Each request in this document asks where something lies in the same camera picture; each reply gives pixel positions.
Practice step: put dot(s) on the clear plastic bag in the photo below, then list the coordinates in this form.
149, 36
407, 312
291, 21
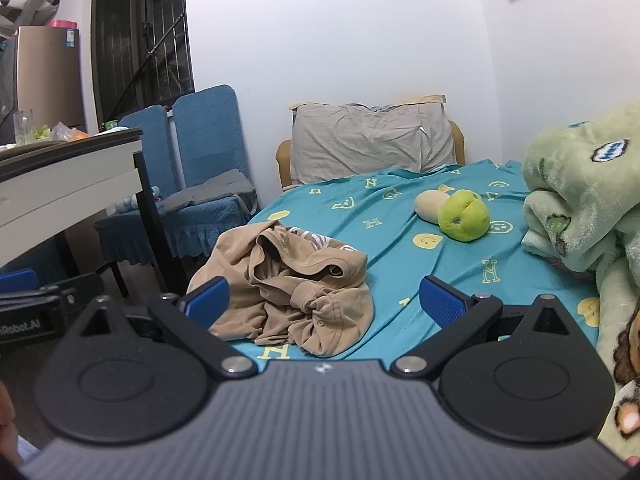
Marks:
67, 132

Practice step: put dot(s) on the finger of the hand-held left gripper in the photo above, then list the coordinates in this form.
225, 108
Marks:
17, 280

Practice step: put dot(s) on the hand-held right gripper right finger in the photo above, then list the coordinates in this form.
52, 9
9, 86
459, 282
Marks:
442, 302

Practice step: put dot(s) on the dark barred window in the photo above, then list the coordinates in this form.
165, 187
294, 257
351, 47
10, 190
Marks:
145, 35

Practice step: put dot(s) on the gold refrigerator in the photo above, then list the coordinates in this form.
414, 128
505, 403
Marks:
47, 75

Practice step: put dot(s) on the bed with turquoise sheet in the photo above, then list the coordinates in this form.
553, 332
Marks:
380, 210

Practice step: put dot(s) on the small blue toy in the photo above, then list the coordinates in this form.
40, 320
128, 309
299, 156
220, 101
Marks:
135, 201

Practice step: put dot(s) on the grey pillow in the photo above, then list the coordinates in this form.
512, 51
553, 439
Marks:
360, 140

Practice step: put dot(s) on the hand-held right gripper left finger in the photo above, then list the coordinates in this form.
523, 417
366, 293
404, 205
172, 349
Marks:
206, 301

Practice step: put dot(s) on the green fleece blanket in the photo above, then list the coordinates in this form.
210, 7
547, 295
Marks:
590, 195

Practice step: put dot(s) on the white table with black legs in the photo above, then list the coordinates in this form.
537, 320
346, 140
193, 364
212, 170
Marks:
60, 175

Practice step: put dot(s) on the clear drinking glass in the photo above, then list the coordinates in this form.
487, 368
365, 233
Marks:
23, 127

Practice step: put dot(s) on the pink container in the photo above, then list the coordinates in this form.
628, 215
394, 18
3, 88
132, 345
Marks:
63, 25

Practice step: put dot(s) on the tan shirt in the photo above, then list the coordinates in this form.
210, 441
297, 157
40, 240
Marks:
300, 285

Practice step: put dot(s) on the blue covered chair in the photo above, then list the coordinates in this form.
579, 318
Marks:
205, 130
145, 130

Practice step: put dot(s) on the grey folded cloth on chair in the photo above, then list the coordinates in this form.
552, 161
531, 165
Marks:
215, 190

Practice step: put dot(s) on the green and cream plush toy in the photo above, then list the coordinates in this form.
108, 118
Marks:
460, 217

